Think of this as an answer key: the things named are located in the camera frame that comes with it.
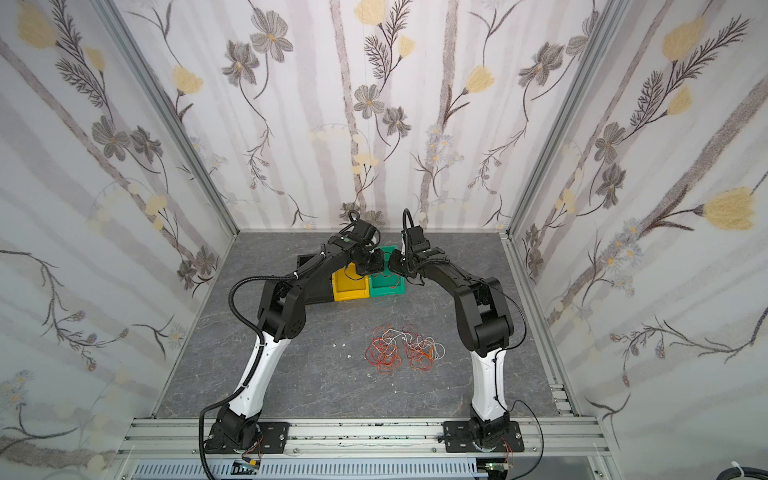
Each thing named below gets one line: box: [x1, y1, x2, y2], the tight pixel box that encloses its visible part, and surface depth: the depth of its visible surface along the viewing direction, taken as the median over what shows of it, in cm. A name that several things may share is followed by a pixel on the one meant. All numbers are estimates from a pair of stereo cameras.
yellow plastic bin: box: [331, 262, 370, 302], surface depth 98 cm
